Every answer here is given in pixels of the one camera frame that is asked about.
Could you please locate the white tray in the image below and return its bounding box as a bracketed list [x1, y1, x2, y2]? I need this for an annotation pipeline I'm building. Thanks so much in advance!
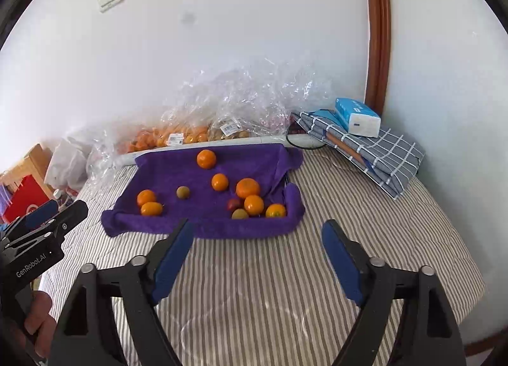
[118, 135, 294, 166]

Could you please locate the striped bed sheet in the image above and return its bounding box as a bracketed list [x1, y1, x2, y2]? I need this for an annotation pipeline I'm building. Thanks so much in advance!
[37, 144, 487, 366]

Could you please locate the blue white tissue pack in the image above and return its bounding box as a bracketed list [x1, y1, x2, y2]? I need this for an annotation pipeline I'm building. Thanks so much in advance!
[334, 97, 382, 138]

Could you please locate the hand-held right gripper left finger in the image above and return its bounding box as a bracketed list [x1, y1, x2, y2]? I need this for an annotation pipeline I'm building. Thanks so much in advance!
[48, 218, 195, 366]

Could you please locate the clear bag of oranges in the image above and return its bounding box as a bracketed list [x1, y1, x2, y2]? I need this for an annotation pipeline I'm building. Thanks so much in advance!
[119, 112, 211, 152]

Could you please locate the clear bag of brown fruit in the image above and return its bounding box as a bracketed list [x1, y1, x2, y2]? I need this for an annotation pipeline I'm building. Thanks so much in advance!
[208, 110, 258, 142]

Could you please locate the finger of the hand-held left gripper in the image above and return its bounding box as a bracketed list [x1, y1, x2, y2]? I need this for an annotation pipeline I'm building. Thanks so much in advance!
[7, 199, 59, 232]
[47, 199, 89, 243]

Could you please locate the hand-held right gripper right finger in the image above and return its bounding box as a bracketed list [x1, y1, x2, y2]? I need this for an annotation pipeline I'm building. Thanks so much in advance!
[321, 218, 467, 366]

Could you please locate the crumpled clear plastic sheet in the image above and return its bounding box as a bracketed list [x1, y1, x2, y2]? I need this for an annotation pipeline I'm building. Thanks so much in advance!
[85, 128, 128, 188]

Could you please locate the crumpled clear plastic bag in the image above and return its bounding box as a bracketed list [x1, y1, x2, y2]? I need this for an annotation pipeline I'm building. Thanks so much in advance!
[163, 58, 334, 132]

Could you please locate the person's left hand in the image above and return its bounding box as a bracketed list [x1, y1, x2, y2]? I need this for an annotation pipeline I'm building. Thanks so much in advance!
[24, 290, 58, 351]

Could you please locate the large orange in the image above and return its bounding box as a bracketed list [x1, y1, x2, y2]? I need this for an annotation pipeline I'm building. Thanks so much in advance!
[236, 178, 261, 200]

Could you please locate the red paper bag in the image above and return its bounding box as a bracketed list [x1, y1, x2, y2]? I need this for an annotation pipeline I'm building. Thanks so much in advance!
[2, 175, 50, 224]

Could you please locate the brown wooden door frame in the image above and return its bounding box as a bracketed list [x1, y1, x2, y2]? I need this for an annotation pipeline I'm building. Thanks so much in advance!
[362, 0, 391, 116]

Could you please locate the cardboard box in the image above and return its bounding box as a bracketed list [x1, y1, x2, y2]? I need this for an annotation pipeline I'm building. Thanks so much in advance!
[0, 144, 54, 200]

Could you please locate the wooden bed frame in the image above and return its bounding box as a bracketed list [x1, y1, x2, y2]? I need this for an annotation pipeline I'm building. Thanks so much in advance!
[462, 332, 503, 356]

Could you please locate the purple towel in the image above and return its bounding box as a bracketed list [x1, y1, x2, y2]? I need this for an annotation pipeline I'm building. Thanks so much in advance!
[101, 143, 306, 240]

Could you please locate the white plastic bag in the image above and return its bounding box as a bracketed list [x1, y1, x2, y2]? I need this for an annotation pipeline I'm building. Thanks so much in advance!
[43, 138, 90, 192]

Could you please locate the grey checked folded quilt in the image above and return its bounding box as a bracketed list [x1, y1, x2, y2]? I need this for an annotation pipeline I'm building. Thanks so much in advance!
[290, 110, 425, 200]

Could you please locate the plastic bottle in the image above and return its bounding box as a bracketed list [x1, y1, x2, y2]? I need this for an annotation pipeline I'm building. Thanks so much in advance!
[53, 189, 76, 208]

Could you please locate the black round cable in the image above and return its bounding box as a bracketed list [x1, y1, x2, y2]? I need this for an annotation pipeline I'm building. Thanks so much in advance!
[286, 132, 327, 151]

